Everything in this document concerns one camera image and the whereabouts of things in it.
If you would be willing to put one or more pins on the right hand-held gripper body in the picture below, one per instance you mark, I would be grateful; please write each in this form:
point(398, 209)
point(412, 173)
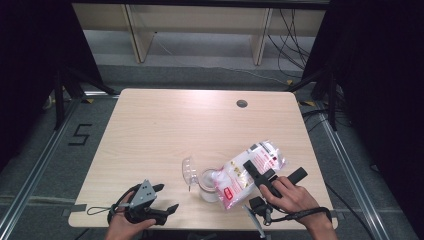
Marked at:
point(260, 206)

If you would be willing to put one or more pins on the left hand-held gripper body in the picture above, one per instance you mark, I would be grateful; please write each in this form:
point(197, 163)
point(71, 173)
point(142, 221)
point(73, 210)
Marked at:
point(144, 195)

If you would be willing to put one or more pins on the red and white sugar pouch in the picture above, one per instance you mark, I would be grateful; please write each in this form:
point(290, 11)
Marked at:
point(238, 176)

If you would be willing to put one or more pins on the clear glass jar with lid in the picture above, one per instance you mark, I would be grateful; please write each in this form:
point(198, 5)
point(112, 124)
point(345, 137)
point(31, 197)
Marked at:
point(191, 171)

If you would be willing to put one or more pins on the person's right hand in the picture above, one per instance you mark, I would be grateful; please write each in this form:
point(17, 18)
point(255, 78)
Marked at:
point(293, 198)

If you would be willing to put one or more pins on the person's left hand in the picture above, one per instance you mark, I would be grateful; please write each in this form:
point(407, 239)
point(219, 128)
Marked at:
point(123, 226)

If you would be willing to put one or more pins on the grey round table grommet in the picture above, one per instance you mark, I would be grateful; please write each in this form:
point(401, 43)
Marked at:
point(242, 103)

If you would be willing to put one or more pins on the grey tape strip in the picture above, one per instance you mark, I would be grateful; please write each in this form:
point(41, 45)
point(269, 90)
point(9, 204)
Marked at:
point(75, 210)
point(338, 214)

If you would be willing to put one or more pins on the black metal stand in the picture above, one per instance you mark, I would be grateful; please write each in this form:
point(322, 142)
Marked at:
point(331, 100)
point(59, 100)

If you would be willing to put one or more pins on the black curtain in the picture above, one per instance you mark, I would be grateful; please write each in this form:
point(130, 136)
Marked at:
point(383, 83)
point(36, 50)

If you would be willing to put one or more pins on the beige wooden shelf unit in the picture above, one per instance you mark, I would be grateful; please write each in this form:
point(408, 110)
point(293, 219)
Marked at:
point(200, 18)

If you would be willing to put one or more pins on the metal floor rail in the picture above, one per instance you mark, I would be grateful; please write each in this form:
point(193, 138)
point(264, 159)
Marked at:
point(350, 176)
point(40, 160)

